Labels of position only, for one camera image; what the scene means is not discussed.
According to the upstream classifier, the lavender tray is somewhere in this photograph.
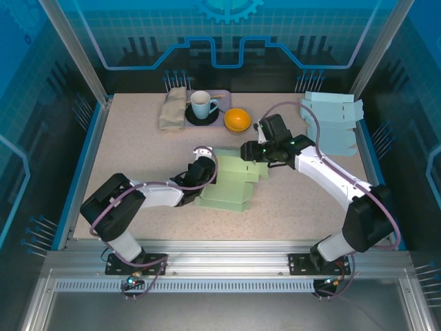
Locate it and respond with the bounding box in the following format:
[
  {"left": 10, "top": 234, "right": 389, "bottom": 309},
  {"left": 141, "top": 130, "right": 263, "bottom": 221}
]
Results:
[{"left": 184, "top": 89, "right": 232, "bottom": 129}]

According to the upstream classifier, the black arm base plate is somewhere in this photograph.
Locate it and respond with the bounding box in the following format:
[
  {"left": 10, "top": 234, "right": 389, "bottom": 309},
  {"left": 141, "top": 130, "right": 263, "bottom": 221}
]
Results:
[
  {"left": 287, "top": 252, "right": 352, "bottom": 277},
  {"left": 105, "top": 252, "right": 169, "bottom": 277}
]

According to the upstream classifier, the light blue mug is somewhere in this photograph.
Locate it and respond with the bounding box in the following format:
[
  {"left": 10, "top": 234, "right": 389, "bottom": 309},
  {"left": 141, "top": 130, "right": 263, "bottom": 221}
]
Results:
[{"left": 190, "top": 90, "right": 221, "bottom": 119}]

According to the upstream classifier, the slotted cable duct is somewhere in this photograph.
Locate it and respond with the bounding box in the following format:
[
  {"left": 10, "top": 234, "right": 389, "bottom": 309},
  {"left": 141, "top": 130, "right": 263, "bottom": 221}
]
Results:
[{"left": 54, "top": 278, "right": 349, "bottom": 294}]

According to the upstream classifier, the aluminium frame rail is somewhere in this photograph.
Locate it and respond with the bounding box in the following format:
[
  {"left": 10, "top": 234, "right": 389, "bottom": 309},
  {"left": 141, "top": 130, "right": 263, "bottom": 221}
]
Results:
[{"left": 44, "top": 239, "right": 414, "bottom": 280}]

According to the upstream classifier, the folded beige cloth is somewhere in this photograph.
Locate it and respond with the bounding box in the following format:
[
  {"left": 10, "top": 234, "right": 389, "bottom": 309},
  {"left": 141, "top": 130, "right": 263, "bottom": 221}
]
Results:
[{"left": 158, "top": 86, "right": 187, "bottom": 132}]

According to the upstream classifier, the aluminium frame post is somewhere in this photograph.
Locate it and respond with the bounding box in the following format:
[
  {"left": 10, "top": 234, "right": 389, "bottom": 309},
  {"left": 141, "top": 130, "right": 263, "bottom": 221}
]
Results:
[
  {"left": 39, "top": 0, "right": 113, "bottom": 106},
  {"left": 347, "top": 0, "right": 418, "bottom": 104}
]

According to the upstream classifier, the cable connector with light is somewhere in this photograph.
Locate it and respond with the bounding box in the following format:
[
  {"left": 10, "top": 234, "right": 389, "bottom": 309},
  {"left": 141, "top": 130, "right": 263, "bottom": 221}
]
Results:
[
  {"left": 125, "top": 273, "right": 145, "bottom": 288},
  {"left": 322, "top": 274, "right": 346, "bottom": 288}
]

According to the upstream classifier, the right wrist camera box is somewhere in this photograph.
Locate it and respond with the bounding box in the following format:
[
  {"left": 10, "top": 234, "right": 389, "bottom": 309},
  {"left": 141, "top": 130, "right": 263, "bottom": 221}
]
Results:
[{"left": 253, "top": 119, "right": 268, "bottom": 144}]

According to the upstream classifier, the wooden handled utensil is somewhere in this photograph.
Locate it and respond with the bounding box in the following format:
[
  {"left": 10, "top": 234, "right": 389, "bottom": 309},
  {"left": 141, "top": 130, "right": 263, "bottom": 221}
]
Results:
[{"left": 185, "top": 92, "right": 225, "bottom": 104}]

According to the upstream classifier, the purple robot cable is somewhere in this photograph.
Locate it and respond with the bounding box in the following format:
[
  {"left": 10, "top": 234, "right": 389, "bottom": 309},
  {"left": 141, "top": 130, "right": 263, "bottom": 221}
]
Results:
[
  {"left": 260, "top": 101, "right": 402, "bottom": 301},
  {"left": 89, "top": 146, "right": 218, "bottom": 301}
]

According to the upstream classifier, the blue table edge strip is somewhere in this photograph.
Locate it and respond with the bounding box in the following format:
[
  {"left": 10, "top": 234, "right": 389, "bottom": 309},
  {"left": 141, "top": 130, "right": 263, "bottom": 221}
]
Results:
[
  {"left": 51, "top": 101, "right": 104, "bottom": 251},
  {"left": 354, "top": 103, "right": 407, "bottom": 251}
]

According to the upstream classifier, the green paper box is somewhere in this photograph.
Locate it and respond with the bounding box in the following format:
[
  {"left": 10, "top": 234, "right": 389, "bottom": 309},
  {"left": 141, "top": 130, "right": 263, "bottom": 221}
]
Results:
[{"left": 194, "top": 146, "right": 270, "bottom": 213}]

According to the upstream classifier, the black saucer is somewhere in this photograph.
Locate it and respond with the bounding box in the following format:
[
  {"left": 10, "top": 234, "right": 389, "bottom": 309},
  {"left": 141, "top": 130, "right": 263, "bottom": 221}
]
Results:
[{"left": 185, "top": 103, "right": 221, "bottom": 127}]

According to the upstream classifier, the orange patterned bowl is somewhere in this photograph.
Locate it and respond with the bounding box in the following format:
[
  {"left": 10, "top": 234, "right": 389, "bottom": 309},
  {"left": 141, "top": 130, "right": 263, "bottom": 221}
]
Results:
[{"left": 223, "top": 108, "right": 252, "bottom": 134}]

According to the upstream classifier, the light blue paper box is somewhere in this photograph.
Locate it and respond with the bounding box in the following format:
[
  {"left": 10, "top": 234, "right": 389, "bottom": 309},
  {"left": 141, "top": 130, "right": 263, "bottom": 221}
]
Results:
[{"left": 298, "top": 90, "right": 365, "bottom": 159}]

